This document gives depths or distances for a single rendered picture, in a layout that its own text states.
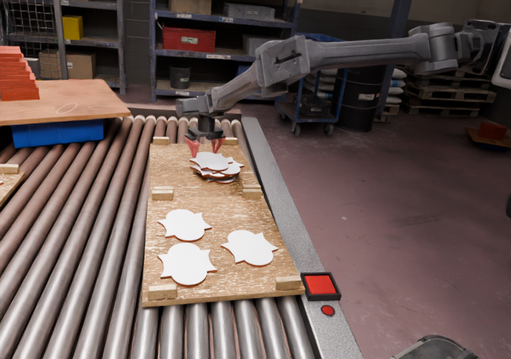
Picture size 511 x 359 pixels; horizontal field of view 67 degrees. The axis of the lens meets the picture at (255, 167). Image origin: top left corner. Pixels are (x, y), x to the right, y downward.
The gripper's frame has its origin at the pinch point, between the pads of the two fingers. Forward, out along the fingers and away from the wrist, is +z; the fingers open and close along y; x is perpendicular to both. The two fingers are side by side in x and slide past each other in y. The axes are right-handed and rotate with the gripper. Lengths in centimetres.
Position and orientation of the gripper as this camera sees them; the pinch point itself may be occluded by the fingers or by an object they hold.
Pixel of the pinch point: (204, 154)
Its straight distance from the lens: 134.2
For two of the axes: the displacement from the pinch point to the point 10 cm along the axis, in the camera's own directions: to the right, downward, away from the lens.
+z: -1.1, 8.9, 4.4
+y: -7.8, 1.9, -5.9
